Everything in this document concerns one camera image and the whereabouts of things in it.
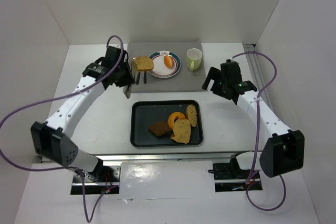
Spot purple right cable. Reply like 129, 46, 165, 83
230, 51, 287, 211

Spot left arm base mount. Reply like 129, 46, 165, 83
70, 161, 121, 195

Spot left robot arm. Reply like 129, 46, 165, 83
30, 46, 134, 182

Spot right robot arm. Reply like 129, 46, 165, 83
202, 60, 305, 178

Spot brown chocolate croissant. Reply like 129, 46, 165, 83
148, 121, 171, 137

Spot black baking tray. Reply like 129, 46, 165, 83
130, 100, 203, 148

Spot orange glazed donut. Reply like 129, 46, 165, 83
167, 112, 185, 129

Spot round orange bun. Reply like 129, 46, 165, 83
163, 55, 174, 69

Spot metal tongs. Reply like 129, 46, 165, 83
123, 58, 136, 99

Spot aluminium rail right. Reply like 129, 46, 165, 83
243, 44, 269, 103

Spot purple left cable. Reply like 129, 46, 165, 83
0, 35, 124, 222

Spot light green mug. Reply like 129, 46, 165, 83
187, 48, 203, 71

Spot aluminium rail front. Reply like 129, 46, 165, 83
97, 151, 246, 162

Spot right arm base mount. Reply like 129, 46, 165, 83
208, 156, 263, 193

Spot aluminium rail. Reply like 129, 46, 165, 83
97, 151, 246, 162
243, 44, 269, 103

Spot grey placemat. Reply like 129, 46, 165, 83
127, 41, 206, 93

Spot purple cable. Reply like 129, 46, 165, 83
230, 51, 287, 211
0, 35, 124, 222

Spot large front bread slice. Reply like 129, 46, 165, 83
171, 119, 191, 144

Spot white plate green red rim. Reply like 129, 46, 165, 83
149, 50, 182, 79

